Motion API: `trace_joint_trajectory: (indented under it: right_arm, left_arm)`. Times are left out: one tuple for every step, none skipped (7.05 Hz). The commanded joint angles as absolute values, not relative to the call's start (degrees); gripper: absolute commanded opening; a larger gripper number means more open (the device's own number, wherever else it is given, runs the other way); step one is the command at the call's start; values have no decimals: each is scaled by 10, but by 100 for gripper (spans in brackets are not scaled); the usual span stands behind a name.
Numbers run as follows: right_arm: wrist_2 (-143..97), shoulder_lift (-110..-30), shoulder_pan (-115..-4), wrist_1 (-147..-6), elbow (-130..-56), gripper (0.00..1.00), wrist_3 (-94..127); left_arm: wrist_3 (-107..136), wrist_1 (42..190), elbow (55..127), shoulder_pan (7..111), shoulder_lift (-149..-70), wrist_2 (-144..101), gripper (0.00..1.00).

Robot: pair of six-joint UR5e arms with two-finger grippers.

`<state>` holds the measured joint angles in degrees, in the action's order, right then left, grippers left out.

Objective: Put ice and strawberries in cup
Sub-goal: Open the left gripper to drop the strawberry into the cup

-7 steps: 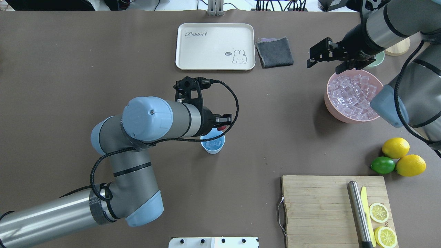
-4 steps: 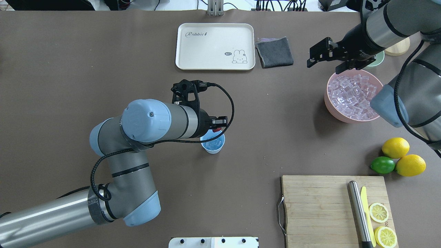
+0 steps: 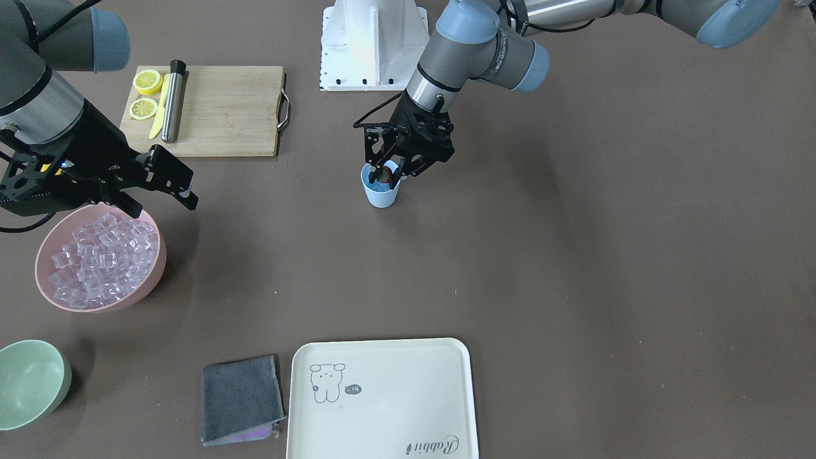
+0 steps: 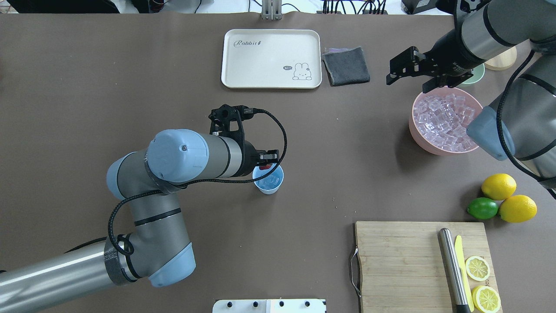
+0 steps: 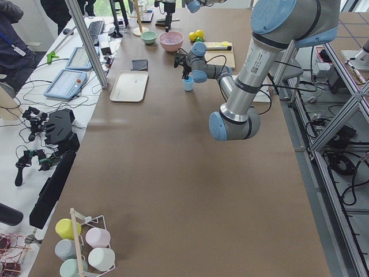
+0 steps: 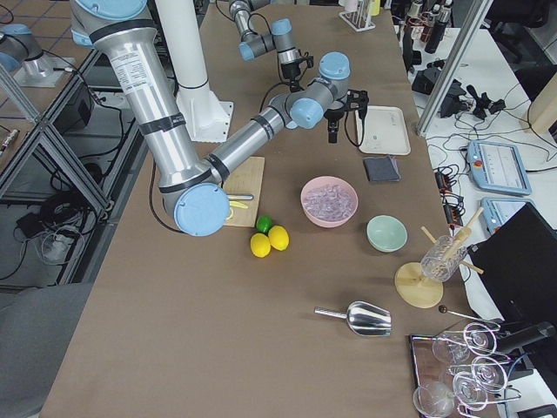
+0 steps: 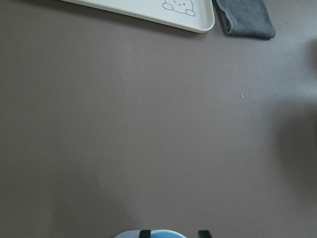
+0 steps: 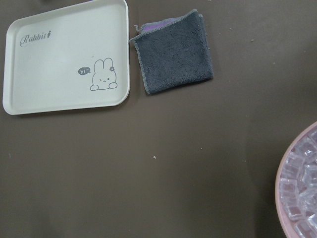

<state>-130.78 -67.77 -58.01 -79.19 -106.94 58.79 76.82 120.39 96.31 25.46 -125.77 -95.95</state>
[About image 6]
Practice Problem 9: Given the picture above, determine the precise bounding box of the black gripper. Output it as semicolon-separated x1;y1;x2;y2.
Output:
280;59;303;92
325;104;346;144

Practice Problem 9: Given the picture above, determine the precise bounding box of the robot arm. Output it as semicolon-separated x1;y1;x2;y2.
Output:
70;1;350;236
228;0;313;92

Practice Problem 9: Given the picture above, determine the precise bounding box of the pile of clear ice cubes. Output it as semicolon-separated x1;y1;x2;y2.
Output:
302;184;356;222

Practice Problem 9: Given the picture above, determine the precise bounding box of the steel ice scoop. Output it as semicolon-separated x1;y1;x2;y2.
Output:
314;300;392;337

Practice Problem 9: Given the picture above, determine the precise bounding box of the cream rabbit tray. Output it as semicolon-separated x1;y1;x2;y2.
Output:
355;105;411;156

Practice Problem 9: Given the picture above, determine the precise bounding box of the dark grey cloth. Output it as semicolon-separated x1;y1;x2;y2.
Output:
363;156;400;182

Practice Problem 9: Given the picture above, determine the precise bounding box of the pink bowl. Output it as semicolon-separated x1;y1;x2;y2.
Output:
300;176;359;228

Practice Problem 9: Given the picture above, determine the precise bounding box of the wooden cutting board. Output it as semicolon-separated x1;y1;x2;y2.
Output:
224;157;265;227

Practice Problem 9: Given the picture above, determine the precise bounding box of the black plastic gripper part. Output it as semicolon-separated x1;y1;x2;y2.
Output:
412;60;468;118

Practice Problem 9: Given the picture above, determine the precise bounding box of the green lime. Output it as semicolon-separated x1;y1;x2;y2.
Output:
256;215;274;234

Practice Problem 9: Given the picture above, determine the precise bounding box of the mint green bowl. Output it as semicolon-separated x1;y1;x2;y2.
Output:
366;215;407;253

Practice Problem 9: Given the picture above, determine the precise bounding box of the yellow lemon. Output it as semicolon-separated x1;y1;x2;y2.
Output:
250;233;271;258
267;225;290;251

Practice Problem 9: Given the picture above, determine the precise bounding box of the blue teach pendant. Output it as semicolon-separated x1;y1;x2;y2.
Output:
480;197;535;235
466;140;532;196

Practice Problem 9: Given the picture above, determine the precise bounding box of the clear glass mug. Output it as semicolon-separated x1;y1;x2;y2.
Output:
420;235;466;283

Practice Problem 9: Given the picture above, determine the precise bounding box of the wine glass rack tray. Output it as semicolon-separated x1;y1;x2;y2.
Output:
409;320;521;417

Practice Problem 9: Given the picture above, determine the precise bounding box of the white wire cup rack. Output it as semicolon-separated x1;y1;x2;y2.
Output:
339;0;375;32

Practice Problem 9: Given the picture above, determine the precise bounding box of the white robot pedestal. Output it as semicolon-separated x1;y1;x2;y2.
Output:
156;0;233;143

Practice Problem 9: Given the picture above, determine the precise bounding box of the steel handled knife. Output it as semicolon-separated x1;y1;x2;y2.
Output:
227;194;254;201

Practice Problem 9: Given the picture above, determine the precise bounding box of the aluminium frame post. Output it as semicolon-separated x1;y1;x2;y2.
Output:
416;0;493;138

